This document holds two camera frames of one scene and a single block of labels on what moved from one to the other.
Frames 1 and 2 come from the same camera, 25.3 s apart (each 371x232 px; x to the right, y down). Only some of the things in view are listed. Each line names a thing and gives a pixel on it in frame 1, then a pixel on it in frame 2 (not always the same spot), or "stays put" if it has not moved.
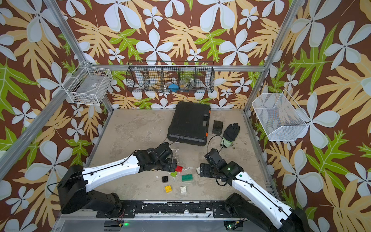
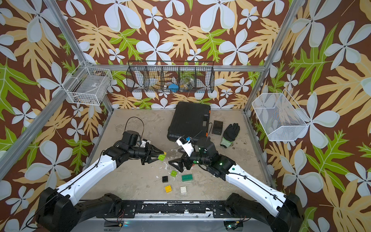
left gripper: (169, 166) to (150, 148)
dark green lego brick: (188, 177) stays put
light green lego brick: (174, 174) stays put
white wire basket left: (88, 85) stays put
